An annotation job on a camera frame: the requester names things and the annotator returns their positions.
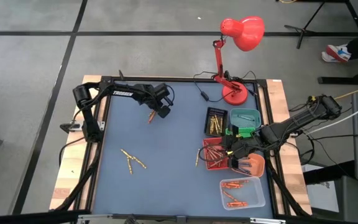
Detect white cable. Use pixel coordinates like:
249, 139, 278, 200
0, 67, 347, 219
303, 98, 358, 136

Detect grey floor case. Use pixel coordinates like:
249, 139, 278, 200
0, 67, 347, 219
301, 161, 358, 224

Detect orange plastic bin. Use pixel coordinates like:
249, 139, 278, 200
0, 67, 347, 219
231, 152, 265, 179

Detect black frame upright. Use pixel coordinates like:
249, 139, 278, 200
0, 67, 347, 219
0, 210, 90, 224

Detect red desk lamp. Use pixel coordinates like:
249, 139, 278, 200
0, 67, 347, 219
211, 15, 265, 106

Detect wooden table side board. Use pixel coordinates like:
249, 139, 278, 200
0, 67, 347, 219
48, 74, 111, 211
264, 78, 313, 215

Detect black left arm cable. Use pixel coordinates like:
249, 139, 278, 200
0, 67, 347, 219
165, 83, 176, 106

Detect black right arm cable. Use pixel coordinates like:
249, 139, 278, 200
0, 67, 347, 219
198, 142, 239, 163

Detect black mesh basket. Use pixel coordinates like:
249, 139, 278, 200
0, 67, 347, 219
203, 106, 229, 138

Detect person's shoe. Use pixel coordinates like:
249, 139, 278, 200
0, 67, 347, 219
321, 44, 352, 64

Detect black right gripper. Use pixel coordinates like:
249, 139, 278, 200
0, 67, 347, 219
221, 133, 257, 169

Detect black aluminium table frame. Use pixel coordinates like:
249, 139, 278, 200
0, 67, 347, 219
75, 75, 291, 223

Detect silver aluminium rail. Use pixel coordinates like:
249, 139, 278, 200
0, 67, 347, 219
249, 217, 286, 224
77, 213, 115, 224

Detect red mesh basket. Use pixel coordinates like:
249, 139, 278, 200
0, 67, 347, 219
201, 137, 232, 171

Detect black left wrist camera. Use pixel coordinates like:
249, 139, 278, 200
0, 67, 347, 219
153, 82, 171, 99

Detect black tripod stand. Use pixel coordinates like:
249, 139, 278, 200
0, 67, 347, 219
283, 0, 358, 50

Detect black lamp power cable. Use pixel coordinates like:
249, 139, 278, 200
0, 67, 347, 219
193, 70, 257, 103

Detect yellow extension cable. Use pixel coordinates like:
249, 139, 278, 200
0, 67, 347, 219
309, 82, 358, 102

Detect clear plastic bin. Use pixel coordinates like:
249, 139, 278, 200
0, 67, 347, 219
218, 176, 266, 211

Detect black stand base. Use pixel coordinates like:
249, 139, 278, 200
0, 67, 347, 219
318, 58, 358, 86

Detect teal plastic bin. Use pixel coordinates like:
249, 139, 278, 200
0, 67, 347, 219
229, 108, 262, 129

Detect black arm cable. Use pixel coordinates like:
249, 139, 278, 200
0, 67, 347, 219
198, 142, 239, 163
165, 83, 176, 106

